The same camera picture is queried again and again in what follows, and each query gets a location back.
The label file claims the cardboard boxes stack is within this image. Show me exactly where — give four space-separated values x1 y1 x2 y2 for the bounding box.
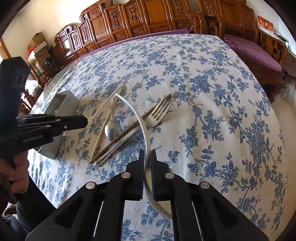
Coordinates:
27 32 53 77

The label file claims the light bamboo chopstick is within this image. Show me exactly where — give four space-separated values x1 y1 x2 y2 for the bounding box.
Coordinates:
88 84 126 163

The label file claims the metal spoon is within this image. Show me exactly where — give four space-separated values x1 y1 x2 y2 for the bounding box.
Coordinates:
104 99 120 141

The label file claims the grey metal utensil tray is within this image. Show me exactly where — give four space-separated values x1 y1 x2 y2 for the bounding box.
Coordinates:
35 90 79 159

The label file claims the carved wooden armchair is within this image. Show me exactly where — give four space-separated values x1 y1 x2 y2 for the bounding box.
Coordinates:
257 28 287 66

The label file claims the blue floral tablecloth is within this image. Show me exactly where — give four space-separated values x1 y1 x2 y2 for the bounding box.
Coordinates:
28 34 288 240

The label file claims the white long-handled ladle spoon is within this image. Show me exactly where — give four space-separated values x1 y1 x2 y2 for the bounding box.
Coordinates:
113 94 171 218

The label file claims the red greeting card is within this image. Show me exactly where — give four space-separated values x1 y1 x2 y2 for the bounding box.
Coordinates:
256 15 274 35

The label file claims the metal fork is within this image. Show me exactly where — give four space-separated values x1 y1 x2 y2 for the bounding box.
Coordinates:
93 98 172 167

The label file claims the dark brown wooden chopstick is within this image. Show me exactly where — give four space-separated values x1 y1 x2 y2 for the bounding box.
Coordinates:
90 94 171 164

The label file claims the person's left hand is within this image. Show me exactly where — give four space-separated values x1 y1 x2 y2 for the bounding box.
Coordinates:
0 152 30 193

